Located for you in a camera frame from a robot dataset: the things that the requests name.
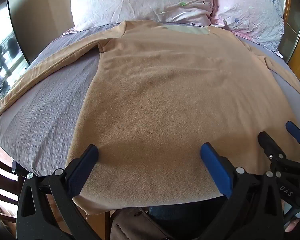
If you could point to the glass window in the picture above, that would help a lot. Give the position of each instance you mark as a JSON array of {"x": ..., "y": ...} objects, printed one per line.
[{"x": 3, "y": 57}]

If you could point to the tan fleece long-sleeve shirt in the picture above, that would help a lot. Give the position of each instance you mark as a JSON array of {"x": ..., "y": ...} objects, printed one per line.
[{"x": 160, "y": 100}]

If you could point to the pink floral pillow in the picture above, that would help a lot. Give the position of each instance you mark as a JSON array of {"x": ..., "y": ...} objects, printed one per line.
[{"x": 250, "y": 12}]

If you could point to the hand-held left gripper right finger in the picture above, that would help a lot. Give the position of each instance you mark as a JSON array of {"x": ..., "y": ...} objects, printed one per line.
[{"x": 215, "y": 168}]

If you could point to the white floral pillow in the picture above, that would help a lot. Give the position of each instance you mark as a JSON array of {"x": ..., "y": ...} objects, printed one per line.
[{"x": 140, "y": 0}]

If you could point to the person's blue jeans leg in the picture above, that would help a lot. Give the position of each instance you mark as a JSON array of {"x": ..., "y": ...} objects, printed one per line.
[{"x": 180, "y": 211}]

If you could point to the dark wooden chair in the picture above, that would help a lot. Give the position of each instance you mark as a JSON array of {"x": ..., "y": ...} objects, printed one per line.
[{"x": 1, "y": 180}]

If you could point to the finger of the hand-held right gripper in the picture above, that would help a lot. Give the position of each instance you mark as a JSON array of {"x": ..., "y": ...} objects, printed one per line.
[
  {"x": 295, "y": 131},
  {"x": 267, "y": 140}
]

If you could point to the wooden headboard frame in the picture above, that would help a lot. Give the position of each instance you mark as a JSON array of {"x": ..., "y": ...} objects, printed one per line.
[{"x": 296, "y": 35}]

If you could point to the grey bed sheet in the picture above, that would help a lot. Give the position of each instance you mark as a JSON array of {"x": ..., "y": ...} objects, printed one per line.
[{"x": 47, "y": 120}]

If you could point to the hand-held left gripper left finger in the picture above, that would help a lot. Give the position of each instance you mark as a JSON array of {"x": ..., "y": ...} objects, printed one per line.
[{"x": 83, "y": 168}]

